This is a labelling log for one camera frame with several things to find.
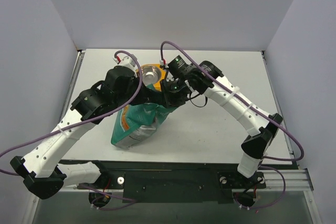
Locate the green pet food bag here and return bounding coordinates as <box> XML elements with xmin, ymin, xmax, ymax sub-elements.
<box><xmin>110</xmin><ymin>83</ymin><xmax>177</xmax><ymax>151</ymax></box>

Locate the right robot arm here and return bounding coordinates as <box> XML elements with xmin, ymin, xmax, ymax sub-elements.
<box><xmin>160</xmin><ymin>56</ymin><xmax>282</xmax><ymax>187</ymax></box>

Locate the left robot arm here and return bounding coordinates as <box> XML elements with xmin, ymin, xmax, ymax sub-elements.
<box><xmin>10</xmin><ymin>66</ymin><xmax>161</xmax><ymax>199</ymax></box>

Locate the yellow double bowl feeder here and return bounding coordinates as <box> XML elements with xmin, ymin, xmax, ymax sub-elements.
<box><xmin>141</xmin><ymin>64</ymin><xmax>166</xmax><ymax>92</ymax></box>

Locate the left steel bowl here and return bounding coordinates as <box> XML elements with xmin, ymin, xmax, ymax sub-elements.
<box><xmin>141</xmin><ymin>65</ymin><xmax>162</xmax><ymax>86</ymax></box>

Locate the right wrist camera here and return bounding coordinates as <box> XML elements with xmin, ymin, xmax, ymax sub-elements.
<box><xmin>159</xmin><ymin>59</ymin><xmax>169</xmax><ymax>71</ymax></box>

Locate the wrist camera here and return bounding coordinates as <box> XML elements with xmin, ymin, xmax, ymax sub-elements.
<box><xmin>159</xmin><ymin>59</ymin><xmax>169</xmax><ymax>71</ymax></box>
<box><xmin>114</xmin><ymin>55</ymin><xmax>138</xmax><ymax>71</ymax></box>

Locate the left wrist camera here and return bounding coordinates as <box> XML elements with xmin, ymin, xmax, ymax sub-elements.
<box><xmin>114</xmin><ymin>55</ymin><xmax>138</xmax><ymax>71</ymax></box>

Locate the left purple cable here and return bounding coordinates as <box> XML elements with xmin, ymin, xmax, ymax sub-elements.
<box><xmin>0</xmin><ymin>50</ymin><xmax>144</xmax><ymax>177</ymax></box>

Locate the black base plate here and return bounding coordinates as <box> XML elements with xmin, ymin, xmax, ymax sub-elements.
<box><xmin>60</xmin><ymin>160</ymin><xmax>298</xmax><ymax>208</ymax></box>

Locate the aluminium frame rail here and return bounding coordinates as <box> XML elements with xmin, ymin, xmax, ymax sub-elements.
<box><xmin>25</xmin><ymin>166</ymin><xmax>317</xmax><ymax>223</ymax></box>

